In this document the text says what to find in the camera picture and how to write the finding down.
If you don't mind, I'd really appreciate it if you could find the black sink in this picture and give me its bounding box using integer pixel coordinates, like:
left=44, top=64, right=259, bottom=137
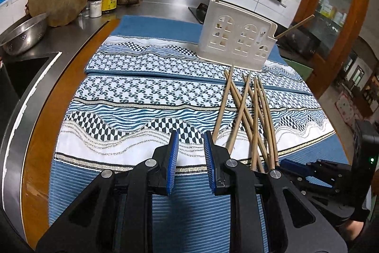
left=0, top=51, right=63, bottom=105

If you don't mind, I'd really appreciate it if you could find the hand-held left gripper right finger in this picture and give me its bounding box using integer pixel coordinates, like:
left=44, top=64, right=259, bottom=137
left=204, top=131, right=347, bottom=253

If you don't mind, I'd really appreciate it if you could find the black countertop appliance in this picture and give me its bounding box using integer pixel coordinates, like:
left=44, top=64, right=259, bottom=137
left=277, top=28, right=319, bottom=61

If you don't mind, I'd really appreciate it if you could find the white plastic chopstick holder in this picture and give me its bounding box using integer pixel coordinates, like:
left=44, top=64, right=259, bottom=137
left=197, top=0, right=278, bottom=72

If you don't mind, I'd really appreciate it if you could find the white spice jar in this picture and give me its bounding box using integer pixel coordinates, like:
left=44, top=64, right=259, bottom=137
left=89, top=0, right=103, bottom=18

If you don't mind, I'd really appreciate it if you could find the pink patterned floor mat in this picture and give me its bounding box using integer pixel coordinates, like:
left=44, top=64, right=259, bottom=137
left=334, top=91, right=361, bottom=124

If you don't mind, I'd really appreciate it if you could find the green flat panel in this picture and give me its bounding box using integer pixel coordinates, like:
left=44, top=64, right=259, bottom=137
left=281, top=57, right=314, bottom=80

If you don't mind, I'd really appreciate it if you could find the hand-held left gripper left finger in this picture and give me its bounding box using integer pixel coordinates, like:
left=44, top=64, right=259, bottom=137
left=36, top=131, right=180, bottom=253

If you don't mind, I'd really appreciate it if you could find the metal colander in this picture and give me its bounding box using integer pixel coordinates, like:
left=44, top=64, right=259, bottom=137
left=0, top=14, right=49, bottom=56

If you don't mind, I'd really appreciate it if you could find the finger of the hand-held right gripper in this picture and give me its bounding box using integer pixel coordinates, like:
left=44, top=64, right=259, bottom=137
left=289, top=177, right=328, bottom=202
left=278, top=158, right=325, bottom=182

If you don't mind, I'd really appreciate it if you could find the wooden glass-door cabinet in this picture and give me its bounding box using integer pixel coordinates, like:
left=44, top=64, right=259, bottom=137
left=293, top=0, right=371, bottom=89

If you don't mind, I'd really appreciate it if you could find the blue patterned table mat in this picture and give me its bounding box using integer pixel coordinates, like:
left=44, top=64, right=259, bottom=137
left=47, top=14, right=351, bottom=253

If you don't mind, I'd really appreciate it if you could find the black induction cooktop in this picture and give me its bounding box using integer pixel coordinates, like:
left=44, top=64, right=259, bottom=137
left=189, top=3, right=209, bottom=25

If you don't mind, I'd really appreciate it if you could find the person's right hand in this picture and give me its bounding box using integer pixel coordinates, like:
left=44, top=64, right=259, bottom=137
left=340, top=212, right=369, bottom=243

